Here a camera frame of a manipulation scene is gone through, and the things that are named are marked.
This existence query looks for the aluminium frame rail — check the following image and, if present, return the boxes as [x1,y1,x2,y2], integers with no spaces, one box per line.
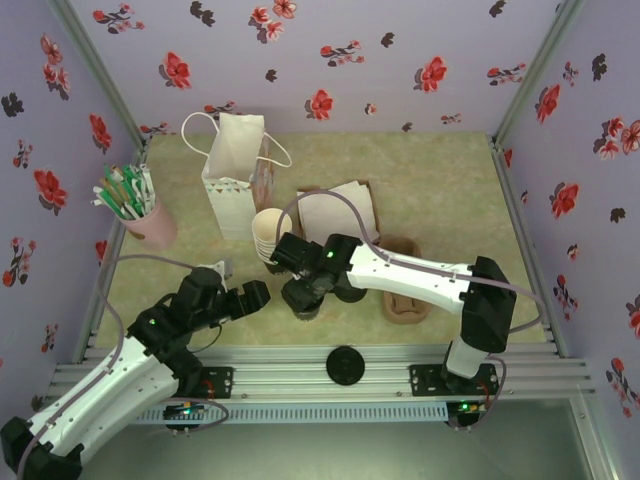
[49,343,597,401]

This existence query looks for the white paper napkins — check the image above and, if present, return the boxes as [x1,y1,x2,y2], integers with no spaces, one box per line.
[298,182,379,241]

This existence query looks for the stack of paper cups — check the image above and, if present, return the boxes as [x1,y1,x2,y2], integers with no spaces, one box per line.
[251,208,296,276]

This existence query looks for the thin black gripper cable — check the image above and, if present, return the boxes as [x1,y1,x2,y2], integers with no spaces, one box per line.
[191,319,225,354]

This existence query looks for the white floral paper bag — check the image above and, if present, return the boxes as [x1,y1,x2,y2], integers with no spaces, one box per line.
[180,111,293,243]

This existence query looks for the pink straw holder cup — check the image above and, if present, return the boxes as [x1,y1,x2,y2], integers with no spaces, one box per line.
[122,199,179,250]

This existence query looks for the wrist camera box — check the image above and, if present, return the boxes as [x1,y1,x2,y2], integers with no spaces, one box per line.
[269,231,325,276]
[178,258,236,307]

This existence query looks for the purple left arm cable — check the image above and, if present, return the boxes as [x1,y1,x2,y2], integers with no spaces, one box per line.
[13,253,231,479]

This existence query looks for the black plastic cup lid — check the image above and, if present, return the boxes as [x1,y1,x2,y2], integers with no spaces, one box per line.
[325,345,366,387]
[281,279,325,311]

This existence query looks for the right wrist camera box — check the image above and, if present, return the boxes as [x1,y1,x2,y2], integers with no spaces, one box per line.
[269,231,325,276]

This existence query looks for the white napkins on tray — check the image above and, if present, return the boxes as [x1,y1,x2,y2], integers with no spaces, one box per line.
[296,179,383,251]

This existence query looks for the stack of black lids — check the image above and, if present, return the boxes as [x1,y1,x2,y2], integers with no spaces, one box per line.
[332,279,370,305]

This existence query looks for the white slotted cable duct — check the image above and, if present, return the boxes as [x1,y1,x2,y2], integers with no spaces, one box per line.
[130,403,450,426]

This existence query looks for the aluminium frame post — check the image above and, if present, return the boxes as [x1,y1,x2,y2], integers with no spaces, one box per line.
[45,0,151,151]
[491,0,587,151]

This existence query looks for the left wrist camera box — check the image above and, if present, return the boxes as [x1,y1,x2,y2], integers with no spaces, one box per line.
[178,258,236,307]

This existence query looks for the brown wooden stirrer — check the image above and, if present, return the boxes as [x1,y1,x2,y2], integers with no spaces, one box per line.
[111,168,139,217]

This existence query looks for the aluminium lower frame bar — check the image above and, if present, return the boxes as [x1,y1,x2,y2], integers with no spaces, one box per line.
[569,394,617,480]

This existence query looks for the small black controller board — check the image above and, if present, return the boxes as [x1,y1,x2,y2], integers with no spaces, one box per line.
[163,401,214,434]
[446,398,490,430]

